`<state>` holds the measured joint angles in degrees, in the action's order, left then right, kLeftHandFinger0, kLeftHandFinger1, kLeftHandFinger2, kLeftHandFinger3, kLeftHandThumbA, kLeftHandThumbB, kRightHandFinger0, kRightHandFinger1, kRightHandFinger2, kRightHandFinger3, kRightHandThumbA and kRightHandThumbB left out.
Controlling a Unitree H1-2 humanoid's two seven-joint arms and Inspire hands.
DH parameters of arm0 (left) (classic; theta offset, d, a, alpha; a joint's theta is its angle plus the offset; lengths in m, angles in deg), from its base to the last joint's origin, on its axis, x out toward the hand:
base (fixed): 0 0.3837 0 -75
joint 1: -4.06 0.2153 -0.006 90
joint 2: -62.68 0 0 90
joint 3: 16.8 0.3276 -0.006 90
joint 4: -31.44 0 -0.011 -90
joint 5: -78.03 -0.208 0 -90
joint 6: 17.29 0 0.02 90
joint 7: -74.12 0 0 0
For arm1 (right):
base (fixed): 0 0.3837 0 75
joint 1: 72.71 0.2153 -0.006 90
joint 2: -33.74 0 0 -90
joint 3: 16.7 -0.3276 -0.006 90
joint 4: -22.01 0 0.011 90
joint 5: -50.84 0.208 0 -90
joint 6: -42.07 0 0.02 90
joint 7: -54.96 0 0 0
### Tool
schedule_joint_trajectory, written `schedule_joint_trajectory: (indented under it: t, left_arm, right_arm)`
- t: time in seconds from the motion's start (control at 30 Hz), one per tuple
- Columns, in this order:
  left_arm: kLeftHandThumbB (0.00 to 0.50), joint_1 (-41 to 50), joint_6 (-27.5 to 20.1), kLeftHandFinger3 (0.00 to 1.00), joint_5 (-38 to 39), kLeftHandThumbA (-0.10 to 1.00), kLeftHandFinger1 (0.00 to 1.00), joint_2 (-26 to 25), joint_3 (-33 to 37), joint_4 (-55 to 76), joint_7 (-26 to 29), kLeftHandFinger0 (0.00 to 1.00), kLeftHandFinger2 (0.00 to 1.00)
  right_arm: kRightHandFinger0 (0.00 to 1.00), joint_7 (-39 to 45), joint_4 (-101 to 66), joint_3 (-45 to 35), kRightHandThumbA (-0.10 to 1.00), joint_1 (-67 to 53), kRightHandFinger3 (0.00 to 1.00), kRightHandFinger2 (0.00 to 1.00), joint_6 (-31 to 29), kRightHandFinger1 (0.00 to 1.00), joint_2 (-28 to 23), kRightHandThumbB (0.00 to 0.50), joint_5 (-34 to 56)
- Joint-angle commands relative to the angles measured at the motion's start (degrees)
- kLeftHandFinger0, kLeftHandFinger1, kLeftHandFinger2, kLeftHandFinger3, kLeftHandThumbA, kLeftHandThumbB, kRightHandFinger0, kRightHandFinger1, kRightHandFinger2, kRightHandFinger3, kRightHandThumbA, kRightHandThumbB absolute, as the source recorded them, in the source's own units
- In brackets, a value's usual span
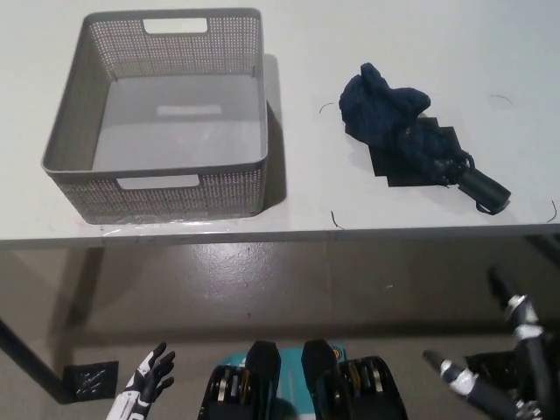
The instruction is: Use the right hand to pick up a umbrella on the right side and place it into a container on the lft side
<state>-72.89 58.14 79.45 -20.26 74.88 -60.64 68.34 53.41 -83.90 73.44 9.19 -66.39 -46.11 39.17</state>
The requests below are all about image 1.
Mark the black square mat pieces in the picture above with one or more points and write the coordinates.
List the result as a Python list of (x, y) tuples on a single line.
[(442, 137)]

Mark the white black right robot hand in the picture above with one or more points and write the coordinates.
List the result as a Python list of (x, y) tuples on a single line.
[(516, 350)]

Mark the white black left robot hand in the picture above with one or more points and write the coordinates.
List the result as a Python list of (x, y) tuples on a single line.
[(149, 385)]

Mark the black table leg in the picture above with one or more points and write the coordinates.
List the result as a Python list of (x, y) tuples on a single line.
[(26, 350)]

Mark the navy blue folded umbrella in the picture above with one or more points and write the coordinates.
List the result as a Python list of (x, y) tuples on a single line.
[(394, 122)]

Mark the grey perforated plastic basket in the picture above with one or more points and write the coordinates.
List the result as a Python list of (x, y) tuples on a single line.
[(179, 131)]

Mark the black teal robot torso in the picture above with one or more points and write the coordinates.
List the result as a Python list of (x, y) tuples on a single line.
[(302, 385)]

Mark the black floor tape patch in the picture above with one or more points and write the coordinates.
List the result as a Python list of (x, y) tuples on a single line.
[(91, 378)]

